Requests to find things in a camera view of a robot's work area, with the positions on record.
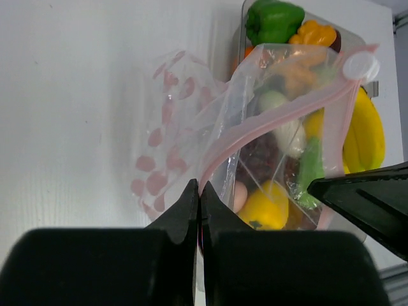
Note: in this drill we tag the yellow bell pepper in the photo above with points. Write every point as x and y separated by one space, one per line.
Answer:
267 208

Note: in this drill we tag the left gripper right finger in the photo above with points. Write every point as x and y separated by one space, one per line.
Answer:
243 266

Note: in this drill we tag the green bitter gourd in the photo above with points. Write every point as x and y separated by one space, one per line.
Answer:
310 167

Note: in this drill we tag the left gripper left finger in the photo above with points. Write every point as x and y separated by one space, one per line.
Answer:
154 265

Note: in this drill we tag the clear plastic food container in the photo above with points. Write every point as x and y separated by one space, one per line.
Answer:
362 23

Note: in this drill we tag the green bell pepper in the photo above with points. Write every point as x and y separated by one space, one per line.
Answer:
273 21

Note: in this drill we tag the pink egg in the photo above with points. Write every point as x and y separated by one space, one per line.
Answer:
240 196

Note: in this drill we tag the yellow banana bunch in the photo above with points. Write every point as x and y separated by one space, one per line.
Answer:
364 147

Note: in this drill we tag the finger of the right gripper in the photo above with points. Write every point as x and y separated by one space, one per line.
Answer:
375 201

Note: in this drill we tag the dark red grape bunch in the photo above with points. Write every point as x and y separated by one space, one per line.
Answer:
258 161

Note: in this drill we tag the clear pink zip top bag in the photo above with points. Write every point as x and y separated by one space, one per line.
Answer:
196 125

